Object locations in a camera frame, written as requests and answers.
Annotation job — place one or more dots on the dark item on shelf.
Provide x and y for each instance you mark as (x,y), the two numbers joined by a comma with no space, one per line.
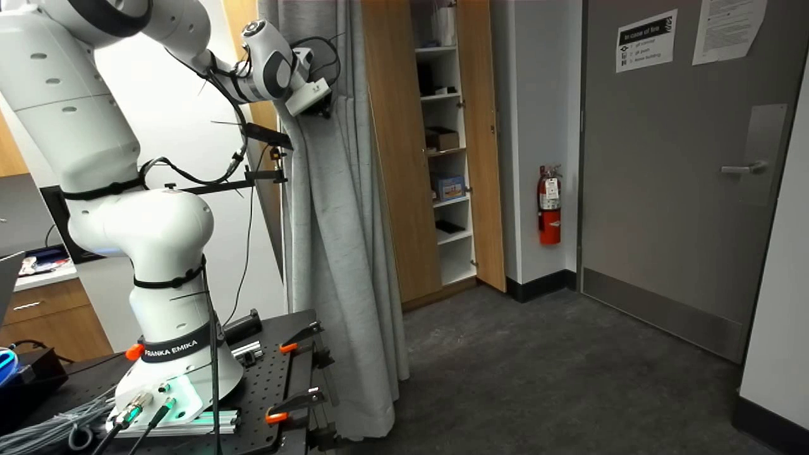
(447,226)

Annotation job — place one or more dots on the grey door lock plate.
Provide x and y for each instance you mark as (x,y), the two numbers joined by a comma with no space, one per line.
(767,127)

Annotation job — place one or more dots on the wooden cabinet door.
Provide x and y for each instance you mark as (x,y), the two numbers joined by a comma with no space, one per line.
(484,142)

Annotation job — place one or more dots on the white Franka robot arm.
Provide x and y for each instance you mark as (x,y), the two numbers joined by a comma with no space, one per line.
(67,103)

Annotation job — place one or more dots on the black box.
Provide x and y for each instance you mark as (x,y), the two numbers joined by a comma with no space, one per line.
(34,379)

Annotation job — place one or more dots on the grey room door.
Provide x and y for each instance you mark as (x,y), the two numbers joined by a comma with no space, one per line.
(672,210)

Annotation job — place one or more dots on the red fire extinguisher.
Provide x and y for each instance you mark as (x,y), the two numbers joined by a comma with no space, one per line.
(550,210)

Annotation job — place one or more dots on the blue box on shelf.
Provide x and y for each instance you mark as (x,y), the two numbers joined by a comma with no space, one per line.
(451,187)

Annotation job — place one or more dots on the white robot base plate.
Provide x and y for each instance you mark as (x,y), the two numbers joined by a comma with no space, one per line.
(181,398)

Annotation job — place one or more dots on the brown box on shelf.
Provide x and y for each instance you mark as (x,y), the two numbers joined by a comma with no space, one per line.
(443,140)

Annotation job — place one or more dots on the white container on shelf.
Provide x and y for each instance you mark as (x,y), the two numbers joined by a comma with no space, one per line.
(443,27)

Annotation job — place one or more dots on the white paper notice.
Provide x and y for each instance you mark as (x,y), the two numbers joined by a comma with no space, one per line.
(729,29)

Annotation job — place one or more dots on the orange knob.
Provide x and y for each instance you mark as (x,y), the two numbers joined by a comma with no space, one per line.
(134,353)

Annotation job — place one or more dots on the white shelf unit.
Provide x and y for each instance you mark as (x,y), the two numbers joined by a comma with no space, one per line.
(455,254)

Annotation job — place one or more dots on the wooden drawer cabinet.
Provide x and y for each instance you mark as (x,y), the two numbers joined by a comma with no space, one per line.
(52,324)

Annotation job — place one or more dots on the grey fabric sofa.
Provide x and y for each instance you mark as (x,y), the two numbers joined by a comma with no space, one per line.
(337,254)

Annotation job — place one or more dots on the black and white door sign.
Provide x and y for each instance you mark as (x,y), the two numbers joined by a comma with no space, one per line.
(644,42)

